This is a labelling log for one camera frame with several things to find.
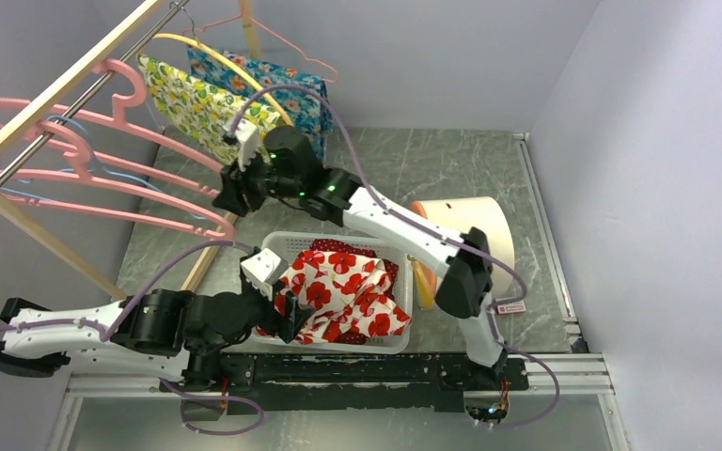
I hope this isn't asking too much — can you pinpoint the wooden clothes rack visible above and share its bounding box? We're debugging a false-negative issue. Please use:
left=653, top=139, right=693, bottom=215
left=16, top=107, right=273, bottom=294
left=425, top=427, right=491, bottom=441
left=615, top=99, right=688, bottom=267
left=0, top=0, right=262, bottom=303

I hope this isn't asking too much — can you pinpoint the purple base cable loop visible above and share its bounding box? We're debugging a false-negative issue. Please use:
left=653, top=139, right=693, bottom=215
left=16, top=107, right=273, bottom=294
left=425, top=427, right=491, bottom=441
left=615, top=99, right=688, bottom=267
left=161, top=380, right=266, bottom=436

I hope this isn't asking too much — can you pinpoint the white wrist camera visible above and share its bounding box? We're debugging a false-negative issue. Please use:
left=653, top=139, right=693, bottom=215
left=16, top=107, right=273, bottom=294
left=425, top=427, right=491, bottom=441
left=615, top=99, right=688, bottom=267
left=240, top=248, right=290, bottom=301
left=223, top=116, right=261, bottom=172

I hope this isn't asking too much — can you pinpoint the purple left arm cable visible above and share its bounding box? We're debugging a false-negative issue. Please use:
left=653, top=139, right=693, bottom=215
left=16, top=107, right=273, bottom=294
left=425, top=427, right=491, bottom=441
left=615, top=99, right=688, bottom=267
left=0, top=239, right=257, bottom=347

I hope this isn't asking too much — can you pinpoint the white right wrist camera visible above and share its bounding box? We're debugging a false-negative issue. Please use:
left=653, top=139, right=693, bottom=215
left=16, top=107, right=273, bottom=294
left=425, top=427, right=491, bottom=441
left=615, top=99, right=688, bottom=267
left=223, top=116, right=261, bottom=172

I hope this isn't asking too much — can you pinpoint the white plastic basket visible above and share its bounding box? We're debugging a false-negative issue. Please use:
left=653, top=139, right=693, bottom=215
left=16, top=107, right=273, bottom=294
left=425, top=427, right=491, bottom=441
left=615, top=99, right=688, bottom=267
left=246, top=232, right=413, bottom=354

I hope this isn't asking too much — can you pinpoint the blue floral skirt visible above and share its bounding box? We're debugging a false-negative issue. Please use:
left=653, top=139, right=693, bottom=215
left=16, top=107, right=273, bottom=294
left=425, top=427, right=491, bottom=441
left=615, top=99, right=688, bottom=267
left=187, top=47, right=333, bottom=159

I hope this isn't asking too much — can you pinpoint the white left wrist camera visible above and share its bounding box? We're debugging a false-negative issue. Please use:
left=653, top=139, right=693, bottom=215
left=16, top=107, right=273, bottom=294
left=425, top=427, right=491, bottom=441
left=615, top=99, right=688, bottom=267
left=240, top=248, right=290, bottom=301

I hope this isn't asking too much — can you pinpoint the white red flower skirt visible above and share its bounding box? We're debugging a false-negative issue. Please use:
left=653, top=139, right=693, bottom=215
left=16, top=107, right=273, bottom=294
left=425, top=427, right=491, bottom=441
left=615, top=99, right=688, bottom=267
left=275, top=249, right=412, bottom=345

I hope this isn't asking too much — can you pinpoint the yellow wooden hanger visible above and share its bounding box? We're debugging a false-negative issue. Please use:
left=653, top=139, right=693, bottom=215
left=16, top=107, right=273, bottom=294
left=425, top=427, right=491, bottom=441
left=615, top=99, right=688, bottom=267
left=150, top=32, right=294, bottom=126

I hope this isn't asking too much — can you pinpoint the white cylindrical bin orange lid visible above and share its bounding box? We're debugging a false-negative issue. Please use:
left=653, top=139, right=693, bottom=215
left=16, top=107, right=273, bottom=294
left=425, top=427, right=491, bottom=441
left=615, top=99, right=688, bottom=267
left=410, top=195, right=515, bottom=311

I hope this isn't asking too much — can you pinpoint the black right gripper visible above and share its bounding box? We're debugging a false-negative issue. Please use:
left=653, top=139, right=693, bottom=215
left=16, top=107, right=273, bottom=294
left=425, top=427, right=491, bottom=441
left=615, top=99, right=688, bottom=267
left=213, top=143, right=305, bottom=217

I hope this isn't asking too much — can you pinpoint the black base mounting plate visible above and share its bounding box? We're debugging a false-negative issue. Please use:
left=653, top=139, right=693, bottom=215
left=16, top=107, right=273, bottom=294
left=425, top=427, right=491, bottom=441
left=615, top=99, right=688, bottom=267
left=175, top=351, right=529, bottom=414

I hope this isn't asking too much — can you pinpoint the yellow lemon print skirt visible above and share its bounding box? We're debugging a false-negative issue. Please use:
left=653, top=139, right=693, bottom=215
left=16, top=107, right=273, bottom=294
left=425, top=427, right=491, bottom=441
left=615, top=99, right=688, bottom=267
left=137, top=54, right=284, bottom=166

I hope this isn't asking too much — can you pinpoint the pink wire hanger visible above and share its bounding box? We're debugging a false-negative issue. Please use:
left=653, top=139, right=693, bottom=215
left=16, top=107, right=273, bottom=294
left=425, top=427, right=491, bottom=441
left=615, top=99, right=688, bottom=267
left=183, top=8, right=340, bottom=86

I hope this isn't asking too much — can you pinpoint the red polka dot skirt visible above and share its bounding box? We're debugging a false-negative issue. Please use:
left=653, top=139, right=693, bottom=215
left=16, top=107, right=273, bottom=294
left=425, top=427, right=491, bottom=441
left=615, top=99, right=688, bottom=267
left=309, top=239, right=400, bottom=345

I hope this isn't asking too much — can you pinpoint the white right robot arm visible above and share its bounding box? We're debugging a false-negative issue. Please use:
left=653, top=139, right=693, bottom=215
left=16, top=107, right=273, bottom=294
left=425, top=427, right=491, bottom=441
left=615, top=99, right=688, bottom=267
left=212, top=124, right=508, bottom=389

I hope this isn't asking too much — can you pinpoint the small red white card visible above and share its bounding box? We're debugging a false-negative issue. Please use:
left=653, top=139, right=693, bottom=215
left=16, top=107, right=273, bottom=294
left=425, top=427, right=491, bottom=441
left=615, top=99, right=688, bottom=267
left=496, top=301, right=526, bottom=315

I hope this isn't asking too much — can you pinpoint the blue wire hanger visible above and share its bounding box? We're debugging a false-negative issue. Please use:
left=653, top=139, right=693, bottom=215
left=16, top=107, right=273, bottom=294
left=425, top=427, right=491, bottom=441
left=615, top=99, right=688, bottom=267
left=2, top=115, right=212, bottom=222

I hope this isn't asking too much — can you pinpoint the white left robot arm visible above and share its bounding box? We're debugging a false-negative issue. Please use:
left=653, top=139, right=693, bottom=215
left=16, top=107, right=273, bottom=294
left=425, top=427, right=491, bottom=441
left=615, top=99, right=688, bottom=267
left=0, top=282, right=315, bottom=391

